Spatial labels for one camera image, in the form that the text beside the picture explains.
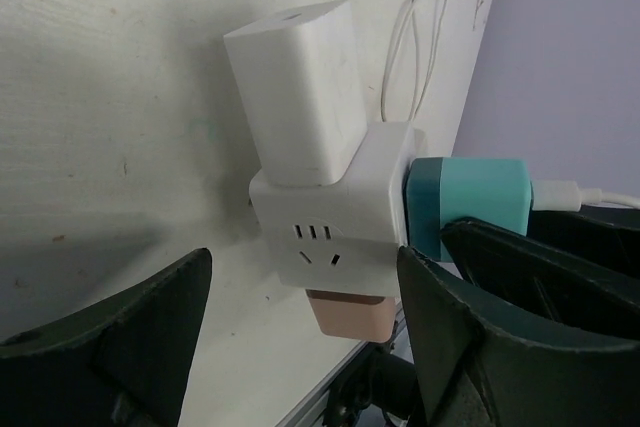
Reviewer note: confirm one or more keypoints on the teal USB charger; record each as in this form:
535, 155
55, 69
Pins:
441, 190

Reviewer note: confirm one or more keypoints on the brown USB charger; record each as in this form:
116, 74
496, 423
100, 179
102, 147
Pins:
353, 316

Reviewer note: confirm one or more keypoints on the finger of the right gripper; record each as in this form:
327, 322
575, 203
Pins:
590, 222
533, 291

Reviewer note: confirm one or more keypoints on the white cube power socket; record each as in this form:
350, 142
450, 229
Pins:
343, 237

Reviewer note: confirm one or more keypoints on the white cube charger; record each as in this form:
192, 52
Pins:
299, 82

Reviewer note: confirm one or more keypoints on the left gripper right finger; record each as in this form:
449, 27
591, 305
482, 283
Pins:
482, 361

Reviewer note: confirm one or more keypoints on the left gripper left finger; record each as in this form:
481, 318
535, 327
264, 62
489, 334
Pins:
124, 361

